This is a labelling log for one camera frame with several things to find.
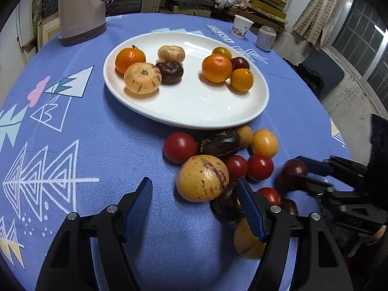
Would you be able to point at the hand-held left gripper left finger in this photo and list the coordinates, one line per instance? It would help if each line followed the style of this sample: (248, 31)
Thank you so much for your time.
(138, 212)

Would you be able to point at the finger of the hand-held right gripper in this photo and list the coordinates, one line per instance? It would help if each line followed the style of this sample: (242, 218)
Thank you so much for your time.
(318, 167)
(315, 185)

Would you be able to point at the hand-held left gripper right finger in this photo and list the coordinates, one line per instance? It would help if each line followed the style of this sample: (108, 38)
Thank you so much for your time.
(251, 212)

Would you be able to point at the dark brown water chestnut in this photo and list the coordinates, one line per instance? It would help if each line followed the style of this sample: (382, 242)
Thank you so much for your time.
(219, 145)
(227, 207)
(289, 206)
(169, 72)

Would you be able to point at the dark purple cherry tomato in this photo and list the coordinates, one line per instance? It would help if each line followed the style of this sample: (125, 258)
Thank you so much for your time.
(292, 168)
(241, 63)

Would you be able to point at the yellow striped pepino melon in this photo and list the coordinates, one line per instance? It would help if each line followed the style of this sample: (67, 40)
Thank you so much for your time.
(141, 78)
(171, 54)
(201, 178)
(244, 242)

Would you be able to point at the yellow cherry tomato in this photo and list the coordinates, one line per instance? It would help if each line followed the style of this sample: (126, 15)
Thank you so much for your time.
(241, 80)
(264, 142)
(222, 51)

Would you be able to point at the white oval plate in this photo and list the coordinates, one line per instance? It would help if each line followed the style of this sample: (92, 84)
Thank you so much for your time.
(188, 103)

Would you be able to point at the orange mandarin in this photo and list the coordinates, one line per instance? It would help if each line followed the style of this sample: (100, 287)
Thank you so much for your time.
(130, 60)
(216, 68)

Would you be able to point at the small tan round fruit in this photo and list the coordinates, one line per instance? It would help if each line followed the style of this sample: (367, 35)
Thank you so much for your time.
(245, 135)

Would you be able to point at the black bag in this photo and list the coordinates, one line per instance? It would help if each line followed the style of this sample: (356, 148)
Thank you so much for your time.
(306, 78)

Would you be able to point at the blue printed tablecloth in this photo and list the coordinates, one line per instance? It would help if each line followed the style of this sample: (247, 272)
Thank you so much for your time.
(106, 121)

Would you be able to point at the dark blue cushion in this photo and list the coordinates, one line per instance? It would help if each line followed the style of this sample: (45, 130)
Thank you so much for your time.
(324, 69)

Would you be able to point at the window with metal grille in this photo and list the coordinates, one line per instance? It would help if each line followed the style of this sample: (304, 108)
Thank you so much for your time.
(360, 36)

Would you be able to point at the silver drink can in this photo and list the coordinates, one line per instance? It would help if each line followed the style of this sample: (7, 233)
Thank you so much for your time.
(265, 38)

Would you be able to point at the brick pattern sheet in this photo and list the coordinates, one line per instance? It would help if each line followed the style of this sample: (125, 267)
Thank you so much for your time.
(321, 9)

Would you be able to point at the white printed paper cup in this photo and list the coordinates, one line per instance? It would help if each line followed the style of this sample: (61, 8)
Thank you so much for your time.
(242, 25)

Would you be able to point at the wooden framed board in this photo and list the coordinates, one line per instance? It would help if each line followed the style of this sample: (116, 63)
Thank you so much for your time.
(48, 33)

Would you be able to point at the beige thermos jug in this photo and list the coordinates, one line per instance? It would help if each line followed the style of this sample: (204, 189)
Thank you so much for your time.
(81, 12)

